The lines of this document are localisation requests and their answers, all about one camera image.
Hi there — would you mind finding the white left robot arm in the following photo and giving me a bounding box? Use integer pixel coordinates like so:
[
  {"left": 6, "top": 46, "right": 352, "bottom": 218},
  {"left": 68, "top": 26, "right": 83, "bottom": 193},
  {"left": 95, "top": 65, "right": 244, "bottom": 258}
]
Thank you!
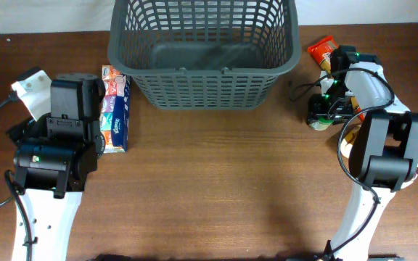
[{"left": 4, "top": 70, "right": 105, "bottom": 260}]

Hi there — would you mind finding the grey plastic lattice basket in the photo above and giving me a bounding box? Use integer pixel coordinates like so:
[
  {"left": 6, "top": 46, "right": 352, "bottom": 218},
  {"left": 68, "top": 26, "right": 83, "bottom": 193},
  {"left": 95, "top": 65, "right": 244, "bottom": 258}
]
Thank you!
[{"left": 107, "top": 0, "right": 301, "bottom": 110}]

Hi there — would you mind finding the green lid glass jar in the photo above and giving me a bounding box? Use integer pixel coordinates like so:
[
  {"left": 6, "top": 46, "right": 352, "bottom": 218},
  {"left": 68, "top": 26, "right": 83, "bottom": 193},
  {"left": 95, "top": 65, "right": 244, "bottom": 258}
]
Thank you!
[{"left": 308, "top": 117, "right": 333, "bottom": 131}]

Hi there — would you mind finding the beige snack pouch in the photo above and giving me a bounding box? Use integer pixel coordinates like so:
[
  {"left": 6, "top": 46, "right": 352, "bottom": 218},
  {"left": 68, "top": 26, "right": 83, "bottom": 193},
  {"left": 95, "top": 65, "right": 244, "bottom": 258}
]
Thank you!
[{"left": 340, "top": 124, "right": 418, "bottom": 181}]

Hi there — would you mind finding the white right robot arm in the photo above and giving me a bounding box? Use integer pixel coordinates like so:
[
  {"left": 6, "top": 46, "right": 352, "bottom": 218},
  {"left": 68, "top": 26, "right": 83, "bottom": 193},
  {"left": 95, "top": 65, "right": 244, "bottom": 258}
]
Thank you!
[{"left": 307, "top": 45, "right": 418, "bottom": 260}]

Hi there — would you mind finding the San Remo spaghetti packet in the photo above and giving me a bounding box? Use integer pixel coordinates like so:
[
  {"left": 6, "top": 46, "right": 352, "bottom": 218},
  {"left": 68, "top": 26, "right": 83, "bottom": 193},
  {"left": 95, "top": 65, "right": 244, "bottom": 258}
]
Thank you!
[{"left": 308, "top": 36, "right": 359, "bottom": 113}]

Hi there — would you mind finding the Kleenex tissue multipack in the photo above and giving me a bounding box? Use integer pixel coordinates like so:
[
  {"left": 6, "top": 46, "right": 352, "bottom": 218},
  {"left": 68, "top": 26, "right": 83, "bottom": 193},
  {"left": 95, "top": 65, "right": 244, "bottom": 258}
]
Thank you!
[{"left": 100, "top": 65, "right": 130, "bottom": 153}]

